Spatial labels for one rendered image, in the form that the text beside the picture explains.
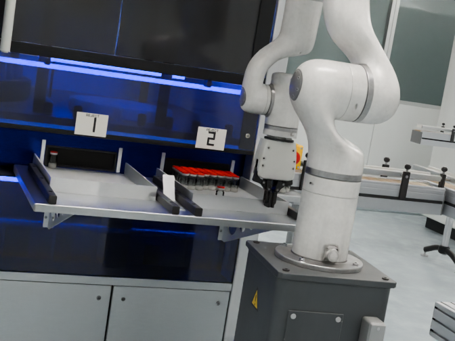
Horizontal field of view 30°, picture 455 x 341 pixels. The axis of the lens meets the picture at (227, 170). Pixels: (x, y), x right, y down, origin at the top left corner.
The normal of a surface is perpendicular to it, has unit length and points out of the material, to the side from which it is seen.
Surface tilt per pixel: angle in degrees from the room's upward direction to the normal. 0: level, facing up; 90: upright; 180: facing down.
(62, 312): 90
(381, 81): 57
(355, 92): 85
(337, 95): 92
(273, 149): 89
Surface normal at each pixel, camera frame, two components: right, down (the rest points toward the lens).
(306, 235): -0.70, 0.00
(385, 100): 0.36, 0.21
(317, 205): -0.52, 0.04
